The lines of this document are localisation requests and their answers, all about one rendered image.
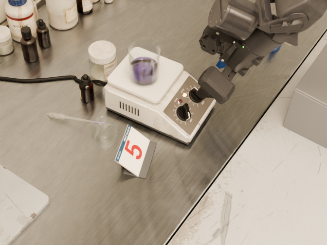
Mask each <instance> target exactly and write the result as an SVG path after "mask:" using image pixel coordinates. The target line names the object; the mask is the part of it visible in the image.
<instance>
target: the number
mask: <svg viewBox="0 0 327 245"><path fill-rule="evenodd" d="M146 143H147V139H146V138H144V137H143V136H142V135H140V134H139V133H138V132H136V131H135V130H134V129H133V128H131V129H130V132H129V135H128V137H127V141H126V143H125V146H124V148H123V151H122V154H121V157H120V160H119V161H120V162H121V163H122V164H124V165H125V166H127V167H128V168H130V169H131V170H132V171H133V172H135V173H137V171H138V168H139V165H140V162H141V159H142V155H143V152H144V149H145V146H146Z"/></svg>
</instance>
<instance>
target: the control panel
mask: <svg viewBox="0 0 327 245"><path fill-rule="evenodd" d="M193 87H197V88H198V89H199V88H200V85H199V84H198V83H197V82H196V81H195V80H194V79H193V78H192V77H191V76H188V78H187V79H186V80H185V82H184V83H183V85H182V86H181V87H180V89H179V90H178V91H177V93H176V94H175V96H174V97H173V98H172V100H171V101H170V102H169V104H168V105H167V107H166V108H165V109H164V111H163V112H164V114H166V115H167V116H168V117H169V118H170V119H171V120H172V121H173V122H175V123H176V124H177V125H178V126H179V127H180V128H181V129H183V130H184V131H185V132H186V133H187V134H188V135H191V134H192V132H193V131H194V129H195V127H196V126H197V124H198V123H199V121H200V120H201V118H202V117H203V115H204V114H205V112H206V110H207V109H208V107H209V106H210V104H211V103H212V101H213V100H214V98H205V99H204V100H202V101H201V102H200V103H195V102H193V101H192V100H191V99H190V97H189V92H190V90H191V89H192V88H193ZM184 93H186V94H187V96H186V97H185V96H184V95H183V94H184ZM179 99H181V100H182V103H180V102H179ZM185 103H187V104H188V106H189V110H190V112H191V118H190V119H189V120H187V121H182V120H180V119H179V117H178V116H177V109H178V107H180V106H182V105H184V104H185Z"/></svg>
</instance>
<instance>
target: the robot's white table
mask: <svg viewBox="0 0 327 245"><path fill-rule="evenodd" d="M326 44H327V31H326V33H325V34H324V35H323V37H322V38H321V39H320V41H319V42H318V43H317V45H316V46H315V47H314V49H313V50H312V51H311V53H310V54H309V55H308V57H307V58H306V59H305V61H304V62H303V64H302V65H301V66H300V68H299V69H298V70H297V72H296V73H295V74H294V76H293V77H292V78H291V79H290V81H289V82H288V83H287V85H286V86H285V87H284V89H283V90H282V91H281V93H280V94H279V96H278V97H277V98H276V100H275V101H274V102H273V104H272V105H271V106H270V108H269V109H268V110H267V112H266V113H265V114H264V116H263V117H262V119H261V120H260V121H259V123H258V124H257V125H256V127H255V128H254V129H253V131H252V132H251V133H250V135H249V136H248V137H247V139H246V140H245V141H244V143H243V144H242V145H241V147H240V148H239V149H238V151H237V152H236V153H235V155H234V156H233V157H232V159H231V160H230V161H229V163H228V164H227V165H226V167H225V168H224V169H223V171H222V172H221V173H220V175H219V176H218V177H217V179H216V180H215V181H214V183H213V184H212V186H211V187H210V188H209V190H208V191H207V192H206V194H205V195H204V196H203V198H202V199H201V200H200V202H199V203H198V204H197V206H196V207H195V208H194V210H193V211H192V212H191V214H190V215H189V216H188V218H187V219H186V220H185V222H184V223H183V224H182V226H181V227H180V229H179V230H178V231H177V233H176V234H175V235H174V237H173V238H172V239H171V241H170V242H169V243H168V245H327V148H325V147H323V146H321V145H319V144H317V143H315V142H313V141H311V140H309V139H307V138H305V137H303V136H301V135H299V134H297V133H295V132H293V131H291V130H289V129H287V128H285V127H283V123H284V120H285V117H286V114H287V111H288V108H289V105H290V102H291V99H292V96H293V93H294V90H295V88H296V86H297V85H298V83H299V82H300V81H301V79H302V78H303V76H304V75H305V74H306V72H307V71H308V69H309V68H310V66H311V65H312V63H313V62H314V61H315V59H316V58H317V56H318V55H319V53H320V52H321V51H322V49H323V48H324V46H325V45H326Z"/></svg>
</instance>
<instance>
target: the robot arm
mask: <svg viewBox="0 0 327 245"><path fill-rule="evenodd" d="M270 3H275V7H276V15H274V14H272V12H271V5H270ZM326 10H327V0H256V2H255V3H253V2H251V1H249V0H216V1H215V2H214V4H213V5H212V8H211V10H210V12H209V16H208V25H207V26H206V27H205V29H204V31H203V34H202V37H201V38H200V39H199V43H200V45H201V49H202V50H203V51H205V52H207V53H209V54H211V55H214V54H216V53H219V54H220V57H219V59H220V60H219V61H218V63H217V64H216V66H217V67H218V68H219V69H221V68H224V69H223V71H222V72H220V71H219V70H218V69H217V68H216V67H214V66H210V67H209V68H208V69H206V70H205V71H204V72H203V73H202V75H201V76H200V77H199V79H198V84H199V85H200V88H199V89H198V91H197V92H196V95H197V96H198V97H202V98H214V99H215V100H216V101H217V102H218V103H219V104H223V103H225V102H226V101H228V100H229V98H230V96H231V95H232V93H233V92H234V90H235V85H234V84H233V83H232V82H231V81H232V79H233V78H234V76H235V75H236V73H237V72H238V73H239V74H240V75H241V76H244V75H245V74H246V73H247V71H248V70H249V68H250V67H251V66H253V65H256V66H258V65H259V64H260V63H261V61H262V60H263V58H264V57H265V56H266V55H268V54H269V53H271V52H272V51H273V50H275V49H276V48H277V47H279V46H280V45H281V44H283V43H284V42H287V43H289V44H292V45H294V46H298V33H299V32H302V31H304V30H306V29H308V28H309V27H311V26H312V25H313V24H314V23H315V22H316V21H318V20H319V19H320V18H321V17H322V16H323V15H324V13H325V12H326Z"/></svg>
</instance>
